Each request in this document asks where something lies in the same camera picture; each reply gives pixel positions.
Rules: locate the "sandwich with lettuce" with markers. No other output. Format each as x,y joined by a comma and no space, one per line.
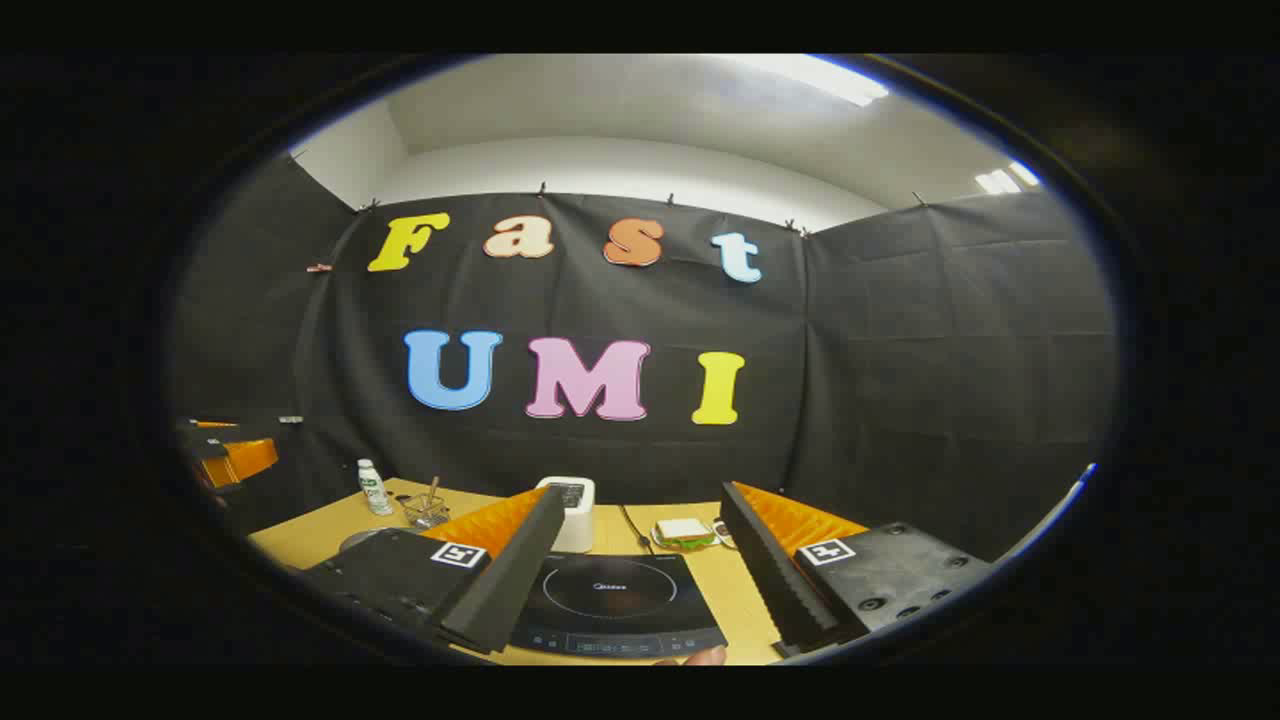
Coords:
685,529

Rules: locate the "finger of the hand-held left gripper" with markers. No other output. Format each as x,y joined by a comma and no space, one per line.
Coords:
215,425
245,460

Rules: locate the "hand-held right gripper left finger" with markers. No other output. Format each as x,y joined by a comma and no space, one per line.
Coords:
510,580

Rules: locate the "white drink bottle green label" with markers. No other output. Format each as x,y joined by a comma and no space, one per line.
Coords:
375,495

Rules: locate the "black induction cooktop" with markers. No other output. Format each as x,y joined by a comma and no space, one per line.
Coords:
610,590

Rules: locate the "ceiling light panel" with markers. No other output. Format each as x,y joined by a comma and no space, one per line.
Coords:
1000,182

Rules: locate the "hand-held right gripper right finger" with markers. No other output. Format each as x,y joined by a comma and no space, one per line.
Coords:
775,580

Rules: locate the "white toaster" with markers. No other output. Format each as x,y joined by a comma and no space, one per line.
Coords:
580,525

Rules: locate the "white divided dish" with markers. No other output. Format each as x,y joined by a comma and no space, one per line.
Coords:
722,532

